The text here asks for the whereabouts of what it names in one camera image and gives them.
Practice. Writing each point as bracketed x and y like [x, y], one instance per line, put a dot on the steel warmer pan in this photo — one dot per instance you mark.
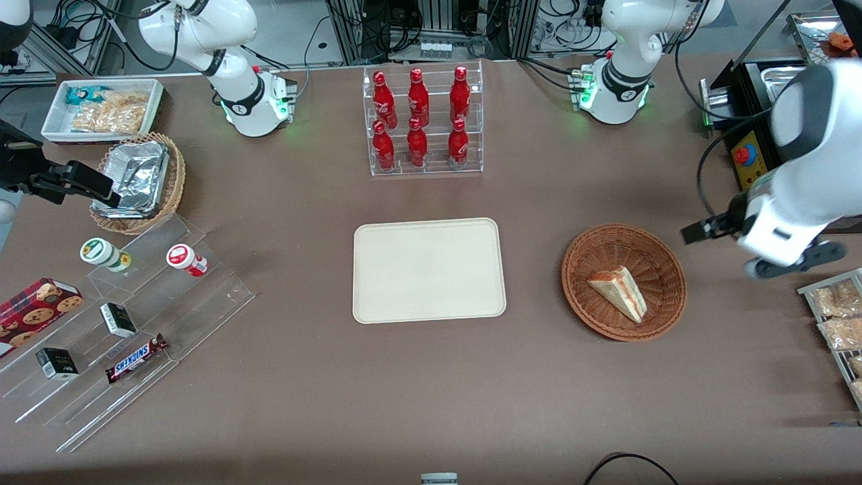
[781, 77]

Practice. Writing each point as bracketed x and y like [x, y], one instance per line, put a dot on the grey device at table edge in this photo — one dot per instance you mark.
[439, 479]

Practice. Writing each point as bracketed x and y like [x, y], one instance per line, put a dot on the clear bag of chips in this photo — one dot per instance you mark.
[114, 114]

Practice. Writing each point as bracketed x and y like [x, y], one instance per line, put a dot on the green lid cup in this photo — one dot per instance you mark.
[97, 251]

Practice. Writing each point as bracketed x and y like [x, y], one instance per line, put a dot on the red lid cup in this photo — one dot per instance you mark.
[182, 258]

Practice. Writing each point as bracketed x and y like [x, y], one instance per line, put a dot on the clear acrylic bottle rack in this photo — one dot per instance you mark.
[431, 168]

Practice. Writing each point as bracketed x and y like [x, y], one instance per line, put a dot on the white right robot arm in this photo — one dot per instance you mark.
[202, 30]

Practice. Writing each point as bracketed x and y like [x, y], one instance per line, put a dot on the red cola bottle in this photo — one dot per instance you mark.
[383, 148]
[384, 101]
[417, 145]
[460, 98]
[418, 100]
[458, 145]

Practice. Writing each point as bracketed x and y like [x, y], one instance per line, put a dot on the aluminium foil container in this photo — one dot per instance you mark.
[138, 175]

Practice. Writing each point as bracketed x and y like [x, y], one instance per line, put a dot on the small black carton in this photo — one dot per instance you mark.
[118, 320]
[57, 364]

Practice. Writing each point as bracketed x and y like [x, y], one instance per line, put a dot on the white plastic bin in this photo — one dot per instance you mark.
[57, 124]

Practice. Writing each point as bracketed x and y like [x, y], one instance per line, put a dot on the teal snack packet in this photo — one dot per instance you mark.
[84, 94]

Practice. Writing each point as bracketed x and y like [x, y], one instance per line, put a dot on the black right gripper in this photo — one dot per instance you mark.
[19, 168]

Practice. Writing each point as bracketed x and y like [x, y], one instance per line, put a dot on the red cookie box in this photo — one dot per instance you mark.
[34, 313]

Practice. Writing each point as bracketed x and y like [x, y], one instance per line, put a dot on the metal snack tray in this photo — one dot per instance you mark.
[808, 291]

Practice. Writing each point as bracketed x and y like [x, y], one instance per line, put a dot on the beige rectangular tray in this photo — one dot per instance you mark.
[428, 271]

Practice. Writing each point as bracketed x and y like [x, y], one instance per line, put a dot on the black food warmer cabinet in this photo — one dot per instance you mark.
[747, 94]

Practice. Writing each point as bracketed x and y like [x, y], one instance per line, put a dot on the clear acrylic stepped stand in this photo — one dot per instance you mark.
[195, 303]

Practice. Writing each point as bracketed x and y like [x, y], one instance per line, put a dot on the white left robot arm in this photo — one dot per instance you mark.
[623, 40]

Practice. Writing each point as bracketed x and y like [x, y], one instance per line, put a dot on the orange fried food piece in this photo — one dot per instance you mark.
[842, 42]

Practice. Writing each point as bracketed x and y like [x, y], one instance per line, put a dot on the triangular sandwich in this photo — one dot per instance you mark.
[619, 293]

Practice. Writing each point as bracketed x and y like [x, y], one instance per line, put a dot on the clear bag of snacks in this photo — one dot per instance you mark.
[835, 300]
[855, 365]
[857, 391]
[842, 333]

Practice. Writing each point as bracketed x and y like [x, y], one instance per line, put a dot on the light oval wicker basket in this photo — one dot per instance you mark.
[176, 182]

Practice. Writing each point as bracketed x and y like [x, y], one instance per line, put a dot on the white power strip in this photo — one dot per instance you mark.
[435, 48]

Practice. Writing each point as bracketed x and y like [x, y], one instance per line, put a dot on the brown round wicker basket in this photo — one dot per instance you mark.
[592, 269]

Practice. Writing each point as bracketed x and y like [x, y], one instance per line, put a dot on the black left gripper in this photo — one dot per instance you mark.
[730, 217]

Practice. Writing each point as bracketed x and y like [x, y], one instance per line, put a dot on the snickers chocolate bar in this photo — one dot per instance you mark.
[135, 358]

